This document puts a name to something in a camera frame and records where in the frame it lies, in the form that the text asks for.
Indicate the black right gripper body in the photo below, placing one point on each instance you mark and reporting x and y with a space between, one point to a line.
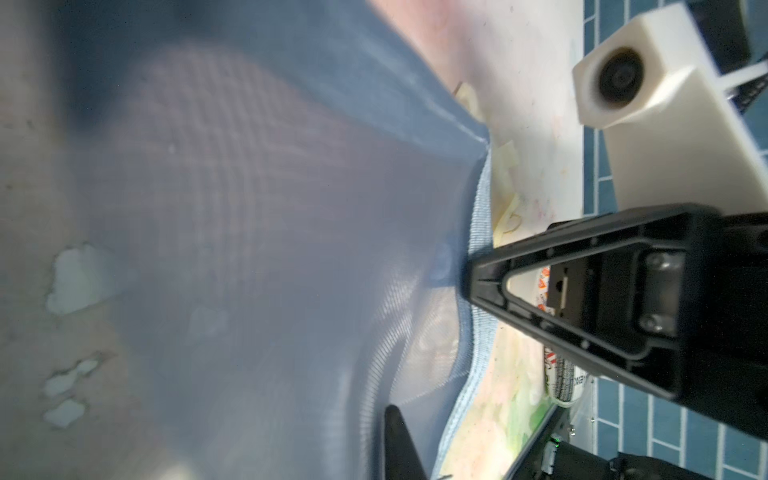
726 366

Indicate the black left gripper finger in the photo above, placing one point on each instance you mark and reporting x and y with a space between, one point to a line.
401 459

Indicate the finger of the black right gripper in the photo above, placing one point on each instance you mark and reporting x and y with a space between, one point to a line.
617 294

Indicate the yellow mesh pouch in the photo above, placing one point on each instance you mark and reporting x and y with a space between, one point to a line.
504 200

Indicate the teal blue mesh pouch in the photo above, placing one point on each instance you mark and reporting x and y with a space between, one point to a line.
293 189

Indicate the striped tape roll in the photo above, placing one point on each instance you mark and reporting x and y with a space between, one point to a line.
565 382

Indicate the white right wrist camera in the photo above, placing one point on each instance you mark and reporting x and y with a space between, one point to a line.
652 88

